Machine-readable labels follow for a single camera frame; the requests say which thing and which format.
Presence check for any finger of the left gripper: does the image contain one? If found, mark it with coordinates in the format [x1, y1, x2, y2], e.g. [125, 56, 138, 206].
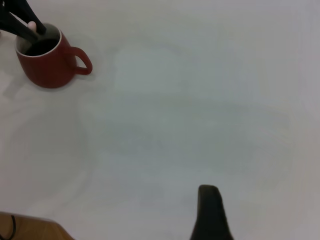
[0, 4, 39, 42]
[17, 0, 48, 35]

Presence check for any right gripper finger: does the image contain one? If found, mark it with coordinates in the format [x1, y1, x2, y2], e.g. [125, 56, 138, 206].
[189, 184, 235, 240]

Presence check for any pink handled metal spoon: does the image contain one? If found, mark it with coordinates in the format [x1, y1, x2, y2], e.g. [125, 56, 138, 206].
[26, 20, 38, 33]

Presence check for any red ceramic mug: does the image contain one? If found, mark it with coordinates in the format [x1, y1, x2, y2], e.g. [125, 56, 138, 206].
[14, 22, 94, 89]

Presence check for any dark coffee liquid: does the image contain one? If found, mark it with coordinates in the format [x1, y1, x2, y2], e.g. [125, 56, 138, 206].
[24, 37, 60, 57]

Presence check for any thin black cable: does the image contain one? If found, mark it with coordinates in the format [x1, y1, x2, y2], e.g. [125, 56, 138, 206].
[8, 214, 18, 240]

